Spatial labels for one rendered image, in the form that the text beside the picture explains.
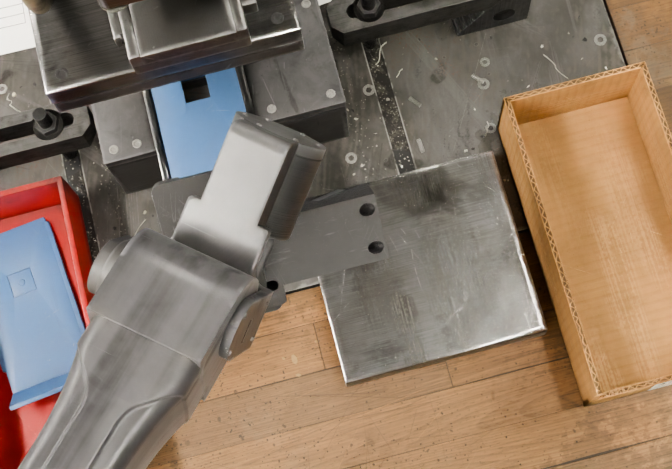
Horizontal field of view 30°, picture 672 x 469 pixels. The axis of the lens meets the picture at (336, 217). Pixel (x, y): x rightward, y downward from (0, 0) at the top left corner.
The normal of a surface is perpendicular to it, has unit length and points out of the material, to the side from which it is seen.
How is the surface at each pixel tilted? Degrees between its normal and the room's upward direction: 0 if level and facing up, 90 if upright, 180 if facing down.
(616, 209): 0
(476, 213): 0
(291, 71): 0
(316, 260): 29
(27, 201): 90
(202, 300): 13
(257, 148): 22
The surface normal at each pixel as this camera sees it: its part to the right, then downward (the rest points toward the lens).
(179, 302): 0.05, -0.47
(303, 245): 0.09, 0.21
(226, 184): -0.21, 0.08
